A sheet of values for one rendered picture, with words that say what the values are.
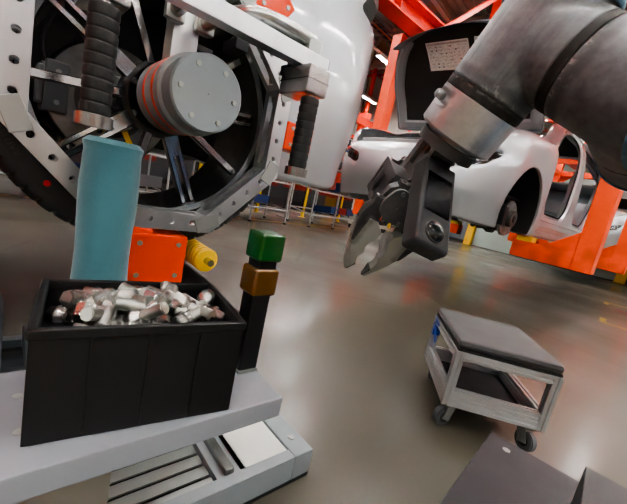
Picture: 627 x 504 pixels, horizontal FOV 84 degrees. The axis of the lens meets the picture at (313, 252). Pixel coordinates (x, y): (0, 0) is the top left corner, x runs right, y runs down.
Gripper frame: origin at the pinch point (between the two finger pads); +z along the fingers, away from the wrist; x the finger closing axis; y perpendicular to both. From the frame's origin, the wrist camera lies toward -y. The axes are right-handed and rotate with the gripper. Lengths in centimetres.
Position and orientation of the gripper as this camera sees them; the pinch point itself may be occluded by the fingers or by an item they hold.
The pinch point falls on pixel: (359, 267)
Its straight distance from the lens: 50.3
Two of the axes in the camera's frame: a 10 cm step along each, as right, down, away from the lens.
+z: -4.7, 6.9, 5.4
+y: 0.1, -6.1, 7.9
